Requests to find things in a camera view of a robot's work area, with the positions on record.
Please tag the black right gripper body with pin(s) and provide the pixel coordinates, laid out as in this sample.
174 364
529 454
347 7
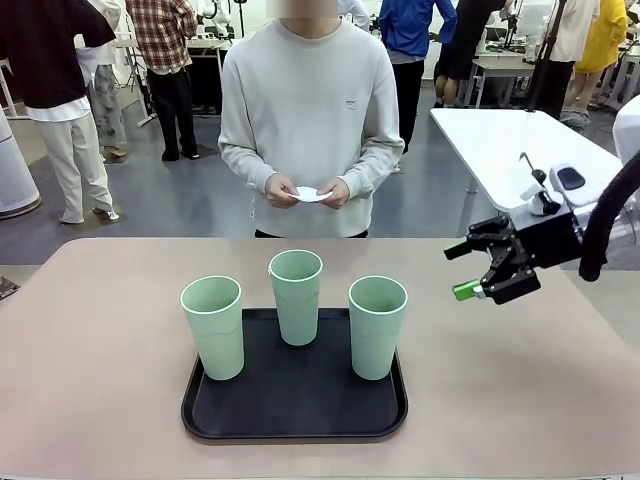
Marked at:
550 240

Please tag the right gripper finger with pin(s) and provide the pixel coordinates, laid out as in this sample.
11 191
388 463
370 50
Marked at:
492 232
510 280

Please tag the pale green plastic cup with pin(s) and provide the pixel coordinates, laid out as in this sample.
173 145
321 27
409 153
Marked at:
375 345
297 315
215 345

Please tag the white scalloped paper coaster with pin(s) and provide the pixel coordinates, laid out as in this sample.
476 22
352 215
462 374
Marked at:
310 196

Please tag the person's right forearm beige sleeve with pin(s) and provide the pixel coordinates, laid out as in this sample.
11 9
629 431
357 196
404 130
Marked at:
245 170

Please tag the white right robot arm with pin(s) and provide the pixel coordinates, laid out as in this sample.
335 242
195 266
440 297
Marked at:
630 135

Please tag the person's left forearm beige sleeve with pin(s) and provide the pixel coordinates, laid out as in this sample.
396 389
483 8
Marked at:
372 167

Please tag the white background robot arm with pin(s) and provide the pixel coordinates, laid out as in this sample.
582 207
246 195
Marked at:
220 12

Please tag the person's left hand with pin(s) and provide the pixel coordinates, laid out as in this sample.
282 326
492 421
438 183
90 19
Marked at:
339 194

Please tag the person's right hand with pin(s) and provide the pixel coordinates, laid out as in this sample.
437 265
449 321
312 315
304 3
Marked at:
279 190

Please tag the white table with grey legs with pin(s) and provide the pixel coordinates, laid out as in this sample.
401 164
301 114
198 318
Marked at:
500 145

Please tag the grey crumpled cloth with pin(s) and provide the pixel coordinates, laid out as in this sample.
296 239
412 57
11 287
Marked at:
575 119

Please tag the grey background desk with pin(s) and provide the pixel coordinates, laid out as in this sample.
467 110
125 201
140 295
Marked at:
500 67

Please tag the person in yellow coat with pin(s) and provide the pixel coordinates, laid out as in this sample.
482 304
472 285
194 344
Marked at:
602 40

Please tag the black tripod pole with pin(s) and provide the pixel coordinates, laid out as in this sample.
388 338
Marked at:
559 20

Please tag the person in blue shirt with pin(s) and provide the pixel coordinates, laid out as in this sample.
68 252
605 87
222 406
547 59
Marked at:
405 25

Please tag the person in beige sweatshirt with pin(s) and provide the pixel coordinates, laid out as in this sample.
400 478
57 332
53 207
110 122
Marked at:
310 100

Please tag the black plastic serving tray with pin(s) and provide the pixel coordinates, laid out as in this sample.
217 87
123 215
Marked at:
300 400

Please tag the white background desk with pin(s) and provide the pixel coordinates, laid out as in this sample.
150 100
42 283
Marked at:
205 44

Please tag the person in plaid shirt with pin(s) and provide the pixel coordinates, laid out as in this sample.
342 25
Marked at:
160 35

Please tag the person in marbled trousers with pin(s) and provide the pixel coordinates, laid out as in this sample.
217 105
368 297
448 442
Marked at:
107 100

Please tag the white cylindrical air purifier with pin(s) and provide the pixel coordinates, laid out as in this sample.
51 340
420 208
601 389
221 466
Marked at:
15 175

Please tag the person in black top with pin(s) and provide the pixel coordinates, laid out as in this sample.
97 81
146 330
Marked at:
45 50

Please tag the dark object at table edge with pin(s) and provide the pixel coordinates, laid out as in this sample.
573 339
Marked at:
7 289

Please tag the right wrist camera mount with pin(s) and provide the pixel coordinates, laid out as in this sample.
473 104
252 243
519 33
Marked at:
565 180

